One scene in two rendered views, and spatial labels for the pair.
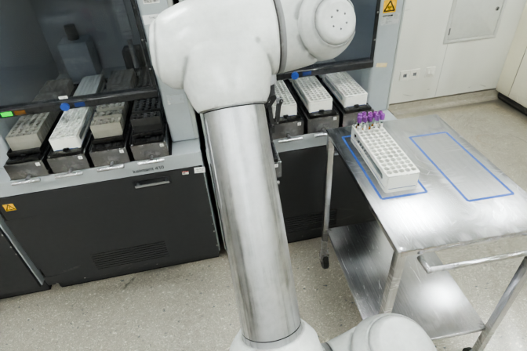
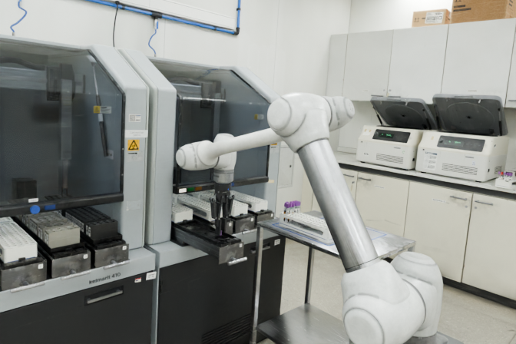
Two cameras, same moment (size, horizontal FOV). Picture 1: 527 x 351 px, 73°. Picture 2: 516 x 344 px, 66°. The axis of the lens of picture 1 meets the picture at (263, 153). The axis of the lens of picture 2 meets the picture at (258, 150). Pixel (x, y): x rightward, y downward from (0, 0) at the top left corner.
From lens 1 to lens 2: 0.97 m
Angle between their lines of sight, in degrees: 44
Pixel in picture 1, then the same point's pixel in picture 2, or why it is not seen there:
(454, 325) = not seen: outside the picture
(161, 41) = (294, 106)
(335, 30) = (351, 110)
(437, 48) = not seen: hidden behind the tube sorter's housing
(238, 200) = (338, 183)
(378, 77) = (269, 190)
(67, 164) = (21, 277)
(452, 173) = not seen: hidden behind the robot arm
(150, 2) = (133, 120)
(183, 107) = (137, 213)
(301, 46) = (336, 117)
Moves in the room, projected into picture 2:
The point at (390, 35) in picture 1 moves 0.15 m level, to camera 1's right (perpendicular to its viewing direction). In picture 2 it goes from (275, 160) to (294, 160)
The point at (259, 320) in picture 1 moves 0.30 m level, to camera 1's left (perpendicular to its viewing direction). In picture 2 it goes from (366, 247) to (281, 268)
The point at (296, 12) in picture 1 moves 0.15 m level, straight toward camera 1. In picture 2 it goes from (333, 103) to (367, 104)
